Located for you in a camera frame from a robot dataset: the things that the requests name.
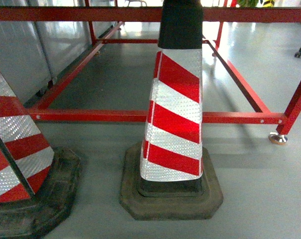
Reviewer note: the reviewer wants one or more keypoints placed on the red white traffic cone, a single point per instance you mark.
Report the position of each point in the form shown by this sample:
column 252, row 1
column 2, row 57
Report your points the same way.
column 169, row 175
column 37, row 183

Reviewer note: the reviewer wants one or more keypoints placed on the left red white traffic cone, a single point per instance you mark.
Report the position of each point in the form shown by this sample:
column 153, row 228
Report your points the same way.
column 37, row 183

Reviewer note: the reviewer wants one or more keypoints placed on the grey partition panels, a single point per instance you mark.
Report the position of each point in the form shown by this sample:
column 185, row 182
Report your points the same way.
column 32, row 53

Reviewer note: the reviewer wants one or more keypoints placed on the black chair caster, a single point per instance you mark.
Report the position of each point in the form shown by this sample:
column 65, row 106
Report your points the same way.
column 298, row 54

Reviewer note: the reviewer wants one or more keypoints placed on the red metal frame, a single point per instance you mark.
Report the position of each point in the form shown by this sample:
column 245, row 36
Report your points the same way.
column 260, row 115

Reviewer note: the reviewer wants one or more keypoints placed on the frame levelling foot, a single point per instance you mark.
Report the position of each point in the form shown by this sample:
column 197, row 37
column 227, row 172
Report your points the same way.
column 277, row 138

